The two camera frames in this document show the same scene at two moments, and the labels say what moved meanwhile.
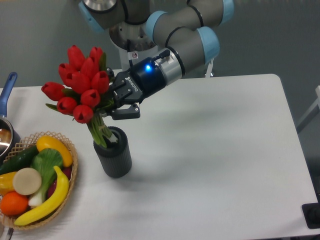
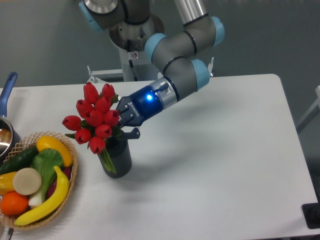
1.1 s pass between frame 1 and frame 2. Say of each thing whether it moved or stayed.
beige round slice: stayed
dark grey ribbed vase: stayed
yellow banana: stayed
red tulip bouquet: moved
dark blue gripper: moved
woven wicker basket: stayed
